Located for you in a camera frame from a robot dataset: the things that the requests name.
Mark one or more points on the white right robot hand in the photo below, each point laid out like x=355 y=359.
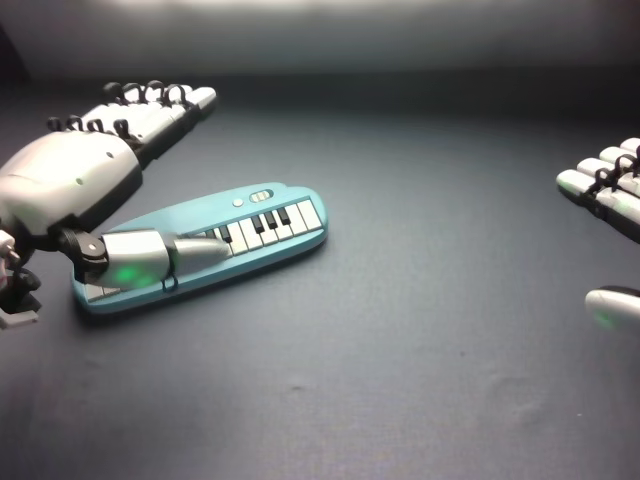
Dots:
x=617 y=197

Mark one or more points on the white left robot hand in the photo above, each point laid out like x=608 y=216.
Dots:
x=65 y=170

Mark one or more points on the teal toy piano keyboard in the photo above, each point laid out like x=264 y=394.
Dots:
x=210 y=202

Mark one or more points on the grey table cloth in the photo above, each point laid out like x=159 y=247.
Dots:
x=380 y=360

